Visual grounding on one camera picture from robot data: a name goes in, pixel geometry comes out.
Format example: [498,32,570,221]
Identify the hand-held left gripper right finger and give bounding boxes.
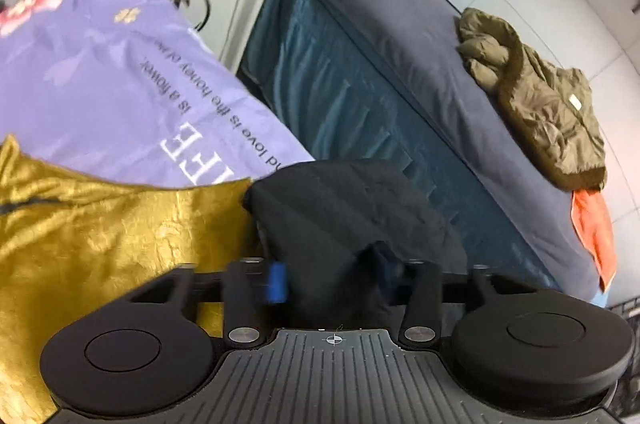
[372,245,511,348]

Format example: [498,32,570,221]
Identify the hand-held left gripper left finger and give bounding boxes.
[127,256,288,348]

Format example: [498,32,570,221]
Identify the black quilted jacket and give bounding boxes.
[242,159,469,331]

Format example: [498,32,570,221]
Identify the gold shiny cloth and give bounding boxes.
[0,134,262,424]

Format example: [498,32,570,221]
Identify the teal air mattress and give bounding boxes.
[239,0,562,296]

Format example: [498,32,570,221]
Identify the orange cloth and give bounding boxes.
[570,188,617,293]

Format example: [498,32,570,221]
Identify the dark blue air mattress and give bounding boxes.
[294,0,602,301]

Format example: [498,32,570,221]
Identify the olive green puffer jacket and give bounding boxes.
[457,6,609,193]

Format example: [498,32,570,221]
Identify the purple floral bed sheet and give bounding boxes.
[0,0,317,191]

